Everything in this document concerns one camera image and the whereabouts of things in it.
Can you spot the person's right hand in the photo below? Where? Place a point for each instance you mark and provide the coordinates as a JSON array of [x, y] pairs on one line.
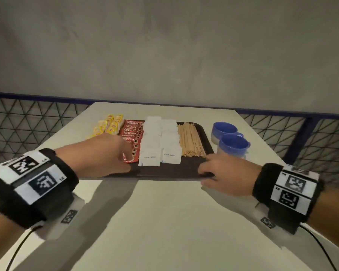
[[234, 174]]

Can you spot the black left wrist band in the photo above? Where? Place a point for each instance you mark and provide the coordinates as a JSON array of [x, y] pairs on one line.
[[5, 200]]

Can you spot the black right wrist band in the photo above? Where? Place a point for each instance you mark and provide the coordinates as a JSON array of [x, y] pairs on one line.
[[262, 183]]

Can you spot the dark brown tray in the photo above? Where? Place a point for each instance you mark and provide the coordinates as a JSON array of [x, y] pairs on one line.
[[172, 172]]

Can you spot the blue and white mug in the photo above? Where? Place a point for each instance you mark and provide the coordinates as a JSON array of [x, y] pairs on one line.
[[224, 129], [233, 145]]

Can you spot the pile of wooden stir sticks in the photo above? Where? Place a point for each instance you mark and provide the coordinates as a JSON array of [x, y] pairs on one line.
[[190, 141]]

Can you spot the row of red coffee sachets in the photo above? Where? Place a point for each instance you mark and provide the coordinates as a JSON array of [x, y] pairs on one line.
[[131, 129]]

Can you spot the person's left forearm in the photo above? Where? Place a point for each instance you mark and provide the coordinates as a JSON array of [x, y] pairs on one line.
[[2, 242]]

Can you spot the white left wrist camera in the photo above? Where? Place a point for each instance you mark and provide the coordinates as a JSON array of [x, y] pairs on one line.
[[56, 225]]

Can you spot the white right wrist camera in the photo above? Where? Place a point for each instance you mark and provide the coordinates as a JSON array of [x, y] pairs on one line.
[[267, 221]]

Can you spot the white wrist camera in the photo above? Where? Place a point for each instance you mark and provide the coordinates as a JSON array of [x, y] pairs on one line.
[[56, 225], [267, 221]]

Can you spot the row of tea bags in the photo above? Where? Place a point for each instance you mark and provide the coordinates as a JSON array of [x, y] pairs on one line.
[[114, 126], [99, 129]]

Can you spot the black wrist band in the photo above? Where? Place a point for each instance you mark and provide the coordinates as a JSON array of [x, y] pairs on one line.
[[5, 200], [262, 183]]

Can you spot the person's left hand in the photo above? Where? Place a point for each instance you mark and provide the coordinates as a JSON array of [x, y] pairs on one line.
[[96, 158]]

